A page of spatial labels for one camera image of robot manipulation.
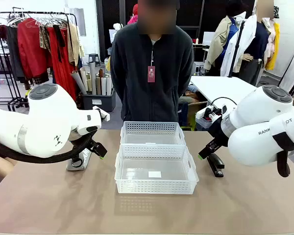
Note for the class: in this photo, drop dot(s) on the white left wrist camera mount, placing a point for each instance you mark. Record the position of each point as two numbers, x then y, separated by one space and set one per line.
101 114

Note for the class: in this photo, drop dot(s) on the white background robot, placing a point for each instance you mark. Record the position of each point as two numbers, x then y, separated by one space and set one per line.
117 25

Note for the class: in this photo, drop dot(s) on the grey CAMPUS pencil pouch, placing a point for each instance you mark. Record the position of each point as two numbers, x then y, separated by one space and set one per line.
84 160

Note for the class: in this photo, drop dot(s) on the small white perforated plastic basket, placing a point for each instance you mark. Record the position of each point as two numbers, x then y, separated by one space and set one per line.
152 127

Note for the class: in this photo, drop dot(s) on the white paper roll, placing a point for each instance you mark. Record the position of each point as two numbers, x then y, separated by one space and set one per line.
104 85
109 85

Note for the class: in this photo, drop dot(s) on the clear box with red contents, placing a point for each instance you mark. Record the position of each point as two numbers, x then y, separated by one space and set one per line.
201 123

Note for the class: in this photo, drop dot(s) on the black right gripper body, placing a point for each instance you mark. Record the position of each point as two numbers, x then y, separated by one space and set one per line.
220 132

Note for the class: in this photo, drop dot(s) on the person in red hood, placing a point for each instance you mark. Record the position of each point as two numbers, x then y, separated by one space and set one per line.
133 17

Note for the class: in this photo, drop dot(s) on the maroon name badge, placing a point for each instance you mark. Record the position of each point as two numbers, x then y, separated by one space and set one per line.
151 74

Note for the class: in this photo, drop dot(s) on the long red dress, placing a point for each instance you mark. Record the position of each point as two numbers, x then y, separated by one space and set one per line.
61 68

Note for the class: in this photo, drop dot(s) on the brown fabric roll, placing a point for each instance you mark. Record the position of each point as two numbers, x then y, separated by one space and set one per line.
101 73

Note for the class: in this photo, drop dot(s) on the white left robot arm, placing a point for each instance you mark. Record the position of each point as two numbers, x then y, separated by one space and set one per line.
44 117

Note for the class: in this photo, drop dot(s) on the seated person in black shorts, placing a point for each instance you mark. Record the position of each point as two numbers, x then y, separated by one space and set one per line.
0 161

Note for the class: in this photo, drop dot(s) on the person in dark fleece jacket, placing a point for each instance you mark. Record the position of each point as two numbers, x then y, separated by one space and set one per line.
152 98

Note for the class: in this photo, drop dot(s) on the mannequin with white coat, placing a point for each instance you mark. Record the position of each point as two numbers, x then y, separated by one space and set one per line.
247 36

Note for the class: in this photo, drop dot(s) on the yellow-green garment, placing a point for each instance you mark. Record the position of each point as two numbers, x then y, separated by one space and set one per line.
28 93

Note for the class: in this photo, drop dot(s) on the yellow table cloth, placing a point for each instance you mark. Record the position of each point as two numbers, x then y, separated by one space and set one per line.
108 64

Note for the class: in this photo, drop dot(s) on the tall pale cardboard tube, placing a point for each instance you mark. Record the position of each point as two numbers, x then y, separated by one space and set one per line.
92 78

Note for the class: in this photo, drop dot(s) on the large white perforated plastic basket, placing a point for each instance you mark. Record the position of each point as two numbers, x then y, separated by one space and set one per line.
154 186

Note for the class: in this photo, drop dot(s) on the black step stool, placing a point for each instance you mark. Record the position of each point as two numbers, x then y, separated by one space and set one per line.
93 58

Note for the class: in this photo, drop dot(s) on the black metal clothes rack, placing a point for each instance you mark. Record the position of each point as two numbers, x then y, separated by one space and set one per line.
39 12

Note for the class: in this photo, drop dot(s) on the black stapler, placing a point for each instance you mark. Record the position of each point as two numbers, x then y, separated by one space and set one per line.
216 165

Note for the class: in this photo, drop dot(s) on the beige hanging garment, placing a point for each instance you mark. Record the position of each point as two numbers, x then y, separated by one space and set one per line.
74 44

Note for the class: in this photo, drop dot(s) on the dark grey hanging garment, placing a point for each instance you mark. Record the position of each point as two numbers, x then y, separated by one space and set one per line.
12 54

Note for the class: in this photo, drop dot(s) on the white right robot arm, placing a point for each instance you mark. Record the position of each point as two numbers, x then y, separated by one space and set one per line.
254 132

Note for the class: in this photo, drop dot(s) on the red jacket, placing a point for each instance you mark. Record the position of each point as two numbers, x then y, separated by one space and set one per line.
31 49

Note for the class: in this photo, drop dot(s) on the patterned brown hanging garment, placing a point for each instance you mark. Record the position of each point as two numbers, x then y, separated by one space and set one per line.
42 36

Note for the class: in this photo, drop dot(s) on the thick grey fabric roll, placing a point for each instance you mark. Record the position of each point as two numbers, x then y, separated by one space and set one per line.
78 82

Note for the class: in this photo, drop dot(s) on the white work table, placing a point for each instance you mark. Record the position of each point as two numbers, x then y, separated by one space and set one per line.
215 88

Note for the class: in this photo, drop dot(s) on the black stand pole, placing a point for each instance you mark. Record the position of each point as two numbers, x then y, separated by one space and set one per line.
236 49

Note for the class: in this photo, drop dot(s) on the mannequin with beige coat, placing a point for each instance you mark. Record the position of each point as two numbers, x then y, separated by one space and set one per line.
218 41

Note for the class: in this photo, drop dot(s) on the green plastic crate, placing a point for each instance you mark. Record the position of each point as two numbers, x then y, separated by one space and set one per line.
192 122

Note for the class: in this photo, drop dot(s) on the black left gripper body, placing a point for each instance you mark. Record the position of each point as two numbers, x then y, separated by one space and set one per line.
91 140

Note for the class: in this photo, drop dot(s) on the yellow hanging garment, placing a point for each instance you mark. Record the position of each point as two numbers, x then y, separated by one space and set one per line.
275 49

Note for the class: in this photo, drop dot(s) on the dark grey storage bin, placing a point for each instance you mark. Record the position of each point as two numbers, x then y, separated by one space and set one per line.
88 100

